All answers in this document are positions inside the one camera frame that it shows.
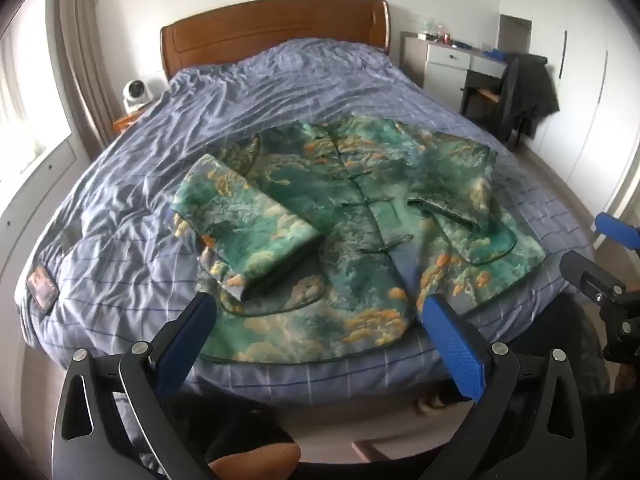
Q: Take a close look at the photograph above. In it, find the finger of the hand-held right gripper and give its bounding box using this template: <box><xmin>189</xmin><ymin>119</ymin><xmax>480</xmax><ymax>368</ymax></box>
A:
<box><xmin>594</xmin><ymin>212</ymin><xmax>640</xmax><ymax>252</ymax></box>
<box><xmin>559</xmin><ymin>250</ymin><xmax>630</xmax><ymax>307</ymax></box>

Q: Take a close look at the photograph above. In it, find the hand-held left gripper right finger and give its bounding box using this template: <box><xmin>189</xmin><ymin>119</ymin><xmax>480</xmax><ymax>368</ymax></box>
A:
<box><xmin>422</xmin><ymin>294</ymin><xmax>593</xmax><ymax>480</ymax></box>

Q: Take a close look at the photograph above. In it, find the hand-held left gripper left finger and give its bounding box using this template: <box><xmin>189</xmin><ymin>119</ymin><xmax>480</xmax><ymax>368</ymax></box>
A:
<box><xmin>51</xmin><ymin>291</ymin><xmax>219</xmax><ymax>480</ymax></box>

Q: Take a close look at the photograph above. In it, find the green cloud-patterned jacket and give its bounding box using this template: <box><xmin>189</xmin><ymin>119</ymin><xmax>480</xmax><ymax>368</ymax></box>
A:
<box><xmin>170</xmin><ymin>114</ymin><xmax>547</xmax><ymax>365</ymax></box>

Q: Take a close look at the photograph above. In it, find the person's dark clothing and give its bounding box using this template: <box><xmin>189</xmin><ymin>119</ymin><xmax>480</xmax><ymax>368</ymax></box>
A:
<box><xmin>115</xmin><ymin>287</ymin><xmax>613</xmax><ymax>480</ymax></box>

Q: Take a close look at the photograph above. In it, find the brown duvet label patch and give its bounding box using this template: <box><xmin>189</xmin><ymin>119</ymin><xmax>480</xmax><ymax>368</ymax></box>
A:
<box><xmin>25</xmin><ymin>265</ymin><xmax>62</xmax><ymax>316</ymax></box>

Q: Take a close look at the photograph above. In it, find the dark coat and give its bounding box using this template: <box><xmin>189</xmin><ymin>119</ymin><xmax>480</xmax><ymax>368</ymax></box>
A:
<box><xmin>500</xmin><ymin>52</ymin><xmax>561</xmax><ymax>137</ymax></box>

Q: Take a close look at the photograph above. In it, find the white wardrobe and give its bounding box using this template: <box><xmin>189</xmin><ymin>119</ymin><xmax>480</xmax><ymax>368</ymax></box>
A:
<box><xmin>500</xmin><ymin>0</ymin><xmax>640</xmax><ymax>211</ymax></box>

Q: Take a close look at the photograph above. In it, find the wooden chair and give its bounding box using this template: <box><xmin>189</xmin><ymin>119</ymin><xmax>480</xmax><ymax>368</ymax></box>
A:
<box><xmin>460</xmin><ymin>55</ymin><xmax>532</xmax><ymax>149</ymax></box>

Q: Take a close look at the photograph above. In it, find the white window-side cabinet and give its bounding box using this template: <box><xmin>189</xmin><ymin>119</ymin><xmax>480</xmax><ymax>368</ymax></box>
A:
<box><xmin>0</xmin><ymin>137</ymin><xmax>82</xmax><ymax>286</ymax></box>

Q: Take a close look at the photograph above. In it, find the wooden nightstand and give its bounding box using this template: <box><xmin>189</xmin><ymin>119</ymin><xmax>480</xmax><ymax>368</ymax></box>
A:
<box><xmin>112</xmin><ymin>110</ymin><xmax>147</xmax><ymax>135</ymax></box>

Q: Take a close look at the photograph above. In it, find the white desk with drawers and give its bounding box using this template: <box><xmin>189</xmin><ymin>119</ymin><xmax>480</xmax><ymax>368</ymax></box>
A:
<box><xmin>400</xmin><ymin>31</ymin><xmax>521</xmax><ymax>111</ymax></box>

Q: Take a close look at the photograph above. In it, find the small white fan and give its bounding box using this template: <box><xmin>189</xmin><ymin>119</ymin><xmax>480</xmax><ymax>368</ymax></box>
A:
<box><xmin>122</xmin><ymin>79</ymin><xmax>154</xmax><ymax>114</ymax></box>

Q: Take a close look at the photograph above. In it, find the bed with blue striped duvet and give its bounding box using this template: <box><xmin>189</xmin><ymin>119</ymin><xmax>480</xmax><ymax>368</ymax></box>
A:
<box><xmin>15</xmin><ymin>37</ymin><xmax>596</xmax><ymax>408</ymax></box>

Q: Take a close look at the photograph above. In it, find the window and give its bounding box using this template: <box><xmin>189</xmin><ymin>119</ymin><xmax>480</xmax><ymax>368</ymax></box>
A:
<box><xmin>0</xmin><ymin>25</ymin><xmax>72</xmax><ymax>171</ymax></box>

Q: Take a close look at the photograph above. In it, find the beige curtain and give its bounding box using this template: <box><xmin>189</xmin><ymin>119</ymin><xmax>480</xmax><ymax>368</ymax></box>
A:
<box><xmin>46</xmin><ymin>0</ymin><xmax>122</xmax><ymax>147</ymax></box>

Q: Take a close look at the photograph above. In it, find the wooden bed headboard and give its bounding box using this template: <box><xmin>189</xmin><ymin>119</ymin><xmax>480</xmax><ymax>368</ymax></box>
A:
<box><xmin>160</xmin><ymin>0</ymin><xmax>391</xmax><ymax>83</ymax></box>

